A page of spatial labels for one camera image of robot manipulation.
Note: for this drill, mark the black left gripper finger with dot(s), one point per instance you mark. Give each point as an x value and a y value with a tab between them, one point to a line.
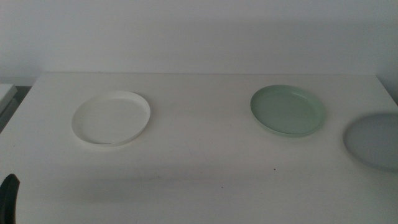
8	199

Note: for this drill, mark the white shallow bowl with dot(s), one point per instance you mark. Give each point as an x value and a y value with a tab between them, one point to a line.
110	119

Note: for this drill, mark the pale green shallow bowl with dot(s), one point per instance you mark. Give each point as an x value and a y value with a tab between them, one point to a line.
287	110

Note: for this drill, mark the grey shallow bowl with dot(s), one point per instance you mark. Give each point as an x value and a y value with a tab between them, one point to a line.
376	141

